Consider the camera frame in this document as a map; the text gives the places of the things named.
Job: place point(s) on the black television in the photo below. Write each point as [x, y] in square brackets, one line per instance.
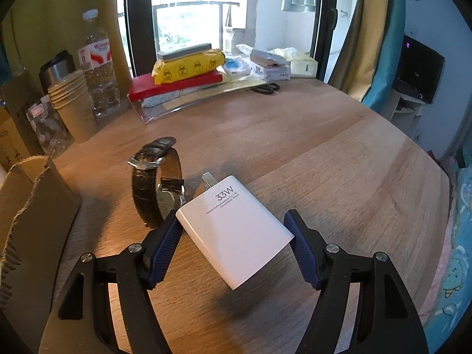
[419, 70]

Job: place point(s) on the cardboard box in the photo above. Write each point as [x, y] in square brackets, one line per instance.
[37, 211]

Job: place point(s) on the clear plastic tray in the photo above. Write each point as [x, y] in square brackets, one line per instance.
[150, 109]

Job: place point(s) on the white tv stand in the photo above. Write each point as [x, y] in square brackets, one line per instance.
[403, 111]

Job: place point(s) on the brown leather wristwatch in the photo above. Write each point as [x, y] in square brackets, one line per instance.
[157, 182]

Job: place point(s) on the stack of brown paper cups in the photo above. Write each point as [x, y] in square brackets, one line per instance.
[70, 97]

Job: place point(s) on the brown lamp packaging box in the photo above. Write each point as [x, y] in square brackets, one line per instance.
[18, 140]

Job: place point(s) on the white boxes stack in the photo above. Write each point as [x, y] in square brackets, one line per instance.
[279, 64]

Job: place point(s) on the black scissors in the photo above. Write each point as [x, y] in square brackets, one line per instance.
[267, 89]

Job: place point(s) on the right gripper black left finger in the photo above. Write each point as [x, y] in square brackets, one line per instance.
[81, 319]

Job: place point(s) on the white 33W charger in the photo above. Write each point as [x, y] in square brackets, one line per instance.
[234, 231]

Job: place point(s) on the grey white wireless charger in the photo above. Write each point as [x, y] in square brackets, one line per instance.
[190, 50]

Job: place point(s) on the yellow snack package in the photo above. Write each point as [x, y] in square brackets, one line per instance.
[166, 72]

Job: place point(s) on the red book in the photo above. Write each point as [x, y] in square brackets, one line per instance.
[144, 87]

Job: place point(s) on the clear glass stickered jar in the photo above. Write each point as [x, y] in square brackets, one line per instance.
[49, 128]

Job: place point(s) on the clear plastic water bottle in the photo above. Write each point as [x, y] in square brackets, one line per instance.
[95, 59]

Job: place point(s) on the steel thermos black lid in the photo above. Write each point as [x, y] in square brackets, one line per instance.
[56, 69]

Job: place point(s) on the blue cartoon bedsheet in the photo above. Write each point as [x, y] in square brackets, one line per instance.
[450, 294]

